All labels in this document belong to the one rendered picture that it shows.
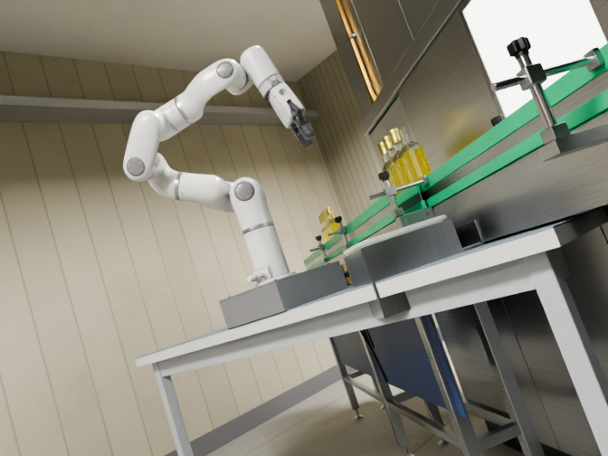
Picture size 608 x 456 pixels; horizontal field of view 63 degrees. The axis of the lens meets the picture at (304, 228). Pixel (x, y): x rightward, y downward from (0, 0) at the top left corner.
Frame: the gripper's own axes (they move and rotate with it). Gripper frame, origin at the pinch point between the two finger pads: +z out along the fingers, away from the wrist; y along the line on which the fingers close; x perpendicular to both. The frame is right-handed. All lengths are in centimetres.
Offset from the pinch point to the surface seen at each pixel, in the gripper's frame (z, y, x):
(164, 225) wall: -52, 230, 50
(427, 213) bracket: 35.6, -7.4, -13.3
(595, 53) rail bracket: 28, -71, -18
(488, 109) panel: 22.3, -18.4, -37.5
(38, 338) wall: -20, 173, 139
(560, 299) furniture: 58, -50, -5
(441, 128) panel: 17.6, 6.6, -38.7
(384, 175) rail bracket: 21.5, -7.3, -9.5
